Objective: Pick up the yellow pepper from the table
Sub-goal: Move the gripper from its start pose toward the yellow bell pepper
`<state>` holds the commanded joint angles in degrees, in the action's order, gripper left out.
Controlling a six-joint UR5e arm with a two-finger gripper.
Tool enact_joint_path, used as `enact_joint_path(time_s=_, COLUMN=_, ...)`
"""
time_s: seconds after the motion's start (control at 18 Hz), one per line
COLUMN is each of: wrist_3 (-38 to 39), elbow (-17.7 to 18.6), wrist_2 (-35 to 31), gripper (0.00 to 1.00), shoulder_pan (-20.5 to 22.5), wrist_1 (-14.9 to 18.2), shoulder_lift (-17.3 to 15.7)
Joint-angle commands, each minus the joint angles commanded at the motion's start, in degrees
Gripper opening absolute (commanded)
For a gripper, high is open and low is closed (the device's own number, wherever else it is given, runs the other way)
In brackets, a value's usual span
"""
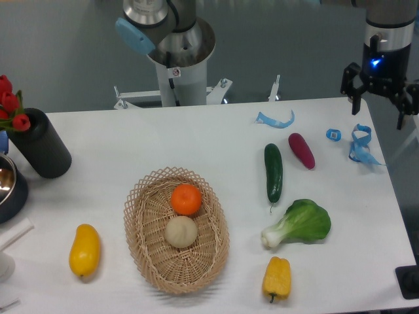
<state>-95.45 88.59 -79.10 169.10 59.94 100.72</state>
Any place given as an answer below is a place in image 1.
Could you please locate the white steamed bun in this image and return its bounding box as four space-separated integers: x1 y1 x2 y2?
164 216 198 249

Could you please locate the blue tape strip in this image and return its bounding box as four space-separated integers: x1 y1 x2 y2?
255 111 295 129

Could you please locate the tangled blue tape ribbon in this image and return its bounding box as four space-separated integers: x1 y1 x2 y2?
348 124 385 166

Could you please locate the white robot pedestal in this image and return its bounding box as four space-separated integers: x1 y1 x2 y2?
155 61 207 107

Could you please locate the white metal base frame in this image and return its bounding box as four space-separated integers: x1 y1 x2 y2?
113 74 282 110

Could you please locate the black device at edge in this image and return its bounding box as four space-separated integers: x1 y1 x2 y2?
395 265 418 300

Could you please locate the yellow mango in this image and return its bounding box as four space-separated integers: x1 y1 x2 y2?
69 224 101 277

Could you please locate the green bok choy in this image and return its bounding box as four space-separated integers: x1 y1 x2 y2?
261 199 331 248

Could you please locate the small blue tape roll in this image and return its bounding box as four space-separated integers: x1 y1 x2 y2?
326 128 342 142

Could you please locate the orange fruit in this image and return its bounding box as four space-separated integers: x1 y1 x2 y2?
170 184 202 215

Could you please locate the purple sweet potato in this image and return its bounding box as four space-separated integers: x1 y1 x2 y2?
288 133 316 169

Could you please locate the green cucumber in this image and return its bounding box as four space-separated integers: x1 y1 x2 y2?
264 143 283 211

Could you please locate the black cylindrical vase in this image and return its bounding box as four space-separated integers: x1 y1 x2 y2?
7 108 72 179

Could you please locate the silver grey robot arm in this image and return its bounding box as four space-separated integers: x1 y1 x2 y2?
115 1 418 126

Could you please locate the yellow bell pepper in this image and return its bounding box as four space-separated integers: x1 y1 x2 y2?
262 256 291 304

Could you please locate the dark metal bowl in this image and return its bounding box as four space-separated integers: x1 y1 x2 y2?
1 154 29 224

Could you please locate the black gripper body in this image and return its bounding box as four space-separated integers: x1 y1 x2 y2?
359 21 414 96

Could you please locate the red tulip bouquet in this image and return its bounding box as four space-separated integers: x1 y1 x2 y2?
1 75 31 132

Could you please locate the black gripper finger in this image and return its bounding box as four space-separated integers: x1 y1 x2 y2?
340 62 367 115
396 80 418 130

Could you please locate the woven wicker basket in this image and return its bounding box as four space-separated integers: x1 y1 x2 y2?
124 167 229 294

